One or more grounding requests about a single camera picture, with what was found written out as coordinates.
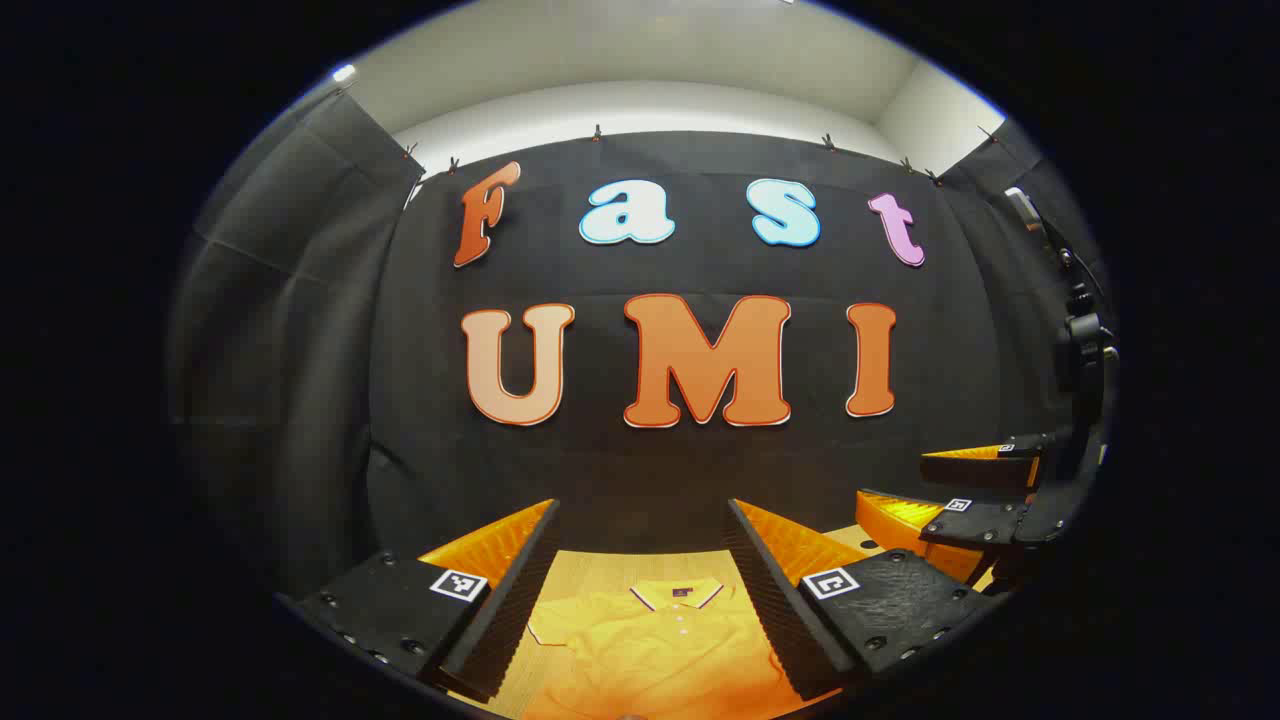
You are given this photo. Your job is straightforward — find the orange T-shirt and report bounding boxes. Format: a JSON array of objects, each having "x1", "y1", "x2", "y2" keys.
[{"x1": 520, "y1": 577, "x2": 801, "y2": 720}]

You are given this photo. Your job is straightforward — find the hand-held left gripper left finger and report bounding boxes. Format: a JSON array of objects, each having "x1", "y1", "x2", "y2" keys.
[{"x1": 295, "y1": 498, "x2": 561, "y2": 704}]

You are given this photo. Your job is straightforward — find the row of small black clips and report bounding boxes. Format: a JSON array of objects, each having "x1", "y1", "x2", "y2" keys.
[{"x1": 400, "y1": 122, "x2": 1001, "y2": 189}]

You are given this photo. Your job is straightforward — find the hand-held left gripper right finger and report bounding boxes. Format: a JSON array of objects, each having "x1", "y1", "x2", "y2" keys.
[{"x1": 722, "y1": 498, "x2": 1001, "y2": 701}]

